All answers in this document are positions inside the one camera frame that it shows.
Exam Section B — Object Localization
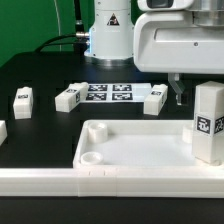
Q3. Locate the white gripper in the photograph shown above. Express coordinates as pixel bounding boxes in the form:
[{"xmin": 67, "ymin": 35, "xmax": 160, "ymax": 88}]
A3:
[{"xmin": 133, "ymin": 11, "xmax": 224, "ymax": 105}]

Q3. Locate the white desk top tray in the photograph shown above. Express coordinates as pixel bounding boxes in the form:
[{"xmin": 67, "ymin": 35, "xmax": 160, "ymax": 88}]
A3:
[{"xmin": 73, "ymin": 120, "xmax": 224, "ymax": 170}]

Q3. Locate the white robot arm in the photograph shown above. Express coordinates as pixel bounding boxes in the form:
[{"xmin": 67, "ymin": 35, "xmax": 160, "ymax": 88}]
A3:
[{"xmin": 85, "ymin": 0, "xmax": 224, "ymax": 94}]

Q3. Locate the white front fence bar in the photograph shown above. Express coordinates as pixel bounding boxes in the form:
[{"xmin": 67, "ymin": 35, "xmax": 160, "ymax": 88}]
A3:
[{"xmin": 0, "ymin": 167, "xmax": 224, "ymax": 198}]

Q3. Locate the white left fence block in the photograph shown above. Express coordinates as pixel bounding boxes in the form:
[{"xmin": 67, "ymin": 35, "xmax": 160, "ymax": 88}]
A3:
[{"xmin": 0, "ymin": 120, "xmax": 7, "ymax": 146}]

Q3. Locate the white marker base plate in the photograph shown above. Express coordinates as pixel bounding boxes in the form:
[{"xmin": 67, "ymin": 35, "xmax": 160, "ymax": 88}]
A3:
[{"xmin": 82, "ymin": 83, "xmax": 152, "ymax": 103}]

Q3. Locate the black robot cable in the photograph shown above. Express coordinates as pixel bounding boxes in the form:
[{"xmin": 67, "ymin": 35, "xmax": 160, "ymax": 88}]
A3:
[{"xmin": 34, "ymin": 0, "xmax": 91, "ymax": 54}]

